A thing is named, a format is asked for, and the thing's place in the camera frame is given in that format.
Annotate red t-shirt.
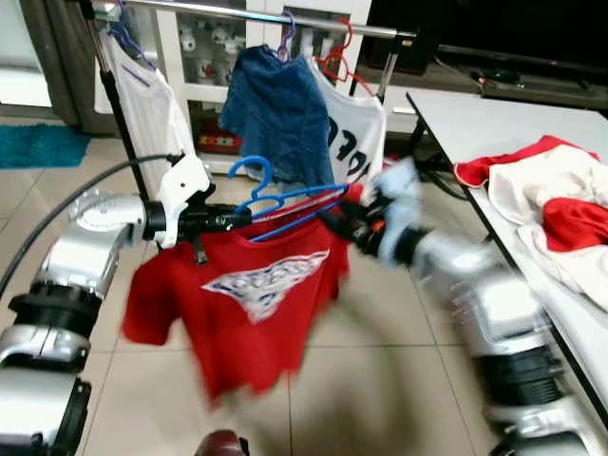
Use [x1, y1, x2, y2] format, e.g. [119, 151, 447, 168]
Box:
[122, 185, 367, 405]

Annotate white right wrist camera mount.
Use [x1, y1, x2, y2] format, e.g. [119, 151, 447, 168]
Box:
[366, 157, 426, 262]

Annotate plain white t-shirt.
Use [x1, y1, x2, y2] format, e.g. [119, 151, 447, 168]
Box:
[95, 28, 198, 186]

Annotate red plastic hanger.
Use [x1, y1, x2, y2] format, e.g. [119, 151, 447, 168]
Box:
[318, 19, 378, 98]

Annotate white numbered jersey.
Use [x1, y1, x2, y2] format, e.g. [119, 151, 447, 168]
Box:
[309, 62, 389, 186]

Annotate black rack post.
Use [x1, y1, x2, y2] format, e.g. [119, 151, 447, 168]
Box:
[79, 0, 153, 205]

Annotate blue plastic hanger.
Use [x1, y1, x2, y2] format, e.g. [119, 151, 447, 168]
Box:
[226, 155, 351, 243]

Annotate teal rug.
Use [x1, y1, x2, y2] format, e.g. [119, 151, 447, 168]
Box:
[0, 123, 93, 170]

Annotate chrome clothes rail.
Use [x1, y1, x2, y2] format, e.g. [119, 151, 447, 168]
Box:
[90, 0, 419, 41]

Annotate white glass-door cabinet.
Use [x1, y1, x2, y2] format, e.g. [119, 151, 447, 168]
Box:
[90, 0, 419, 134]

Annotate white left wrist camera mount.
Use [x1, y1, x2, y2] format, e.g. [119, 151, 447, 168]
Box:
[155, 155, 216, 250]

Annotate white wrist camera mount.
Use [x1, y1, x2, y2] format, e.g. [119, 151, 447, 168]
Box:
[366, 157, 426, 262]
[155, 155, 216, 250]

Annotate dark television bench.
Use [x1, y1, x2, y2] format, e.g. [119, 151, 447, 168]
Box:
[418, 66, 608, 110]

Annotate black television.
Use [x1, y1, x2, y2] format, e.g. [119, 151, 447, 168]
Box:
[366, 0, 608, 75]

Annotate purple plastic hanger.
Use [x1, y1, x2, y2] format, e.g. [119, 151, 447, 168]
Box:
[275, 9, 298, 63]
[106, 21, 158, 72]

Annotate cream garment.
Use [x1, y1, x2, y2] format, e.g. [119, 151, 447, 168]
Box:
[486, 147, 608, 310]

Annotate blue denim garment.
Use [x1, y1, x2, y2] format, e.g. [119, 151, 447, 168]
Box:
[218, 45, 335, 188]

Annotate red garment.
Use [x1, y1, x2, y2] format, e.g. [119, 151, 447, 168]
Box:
[454, 135, 608, 253]

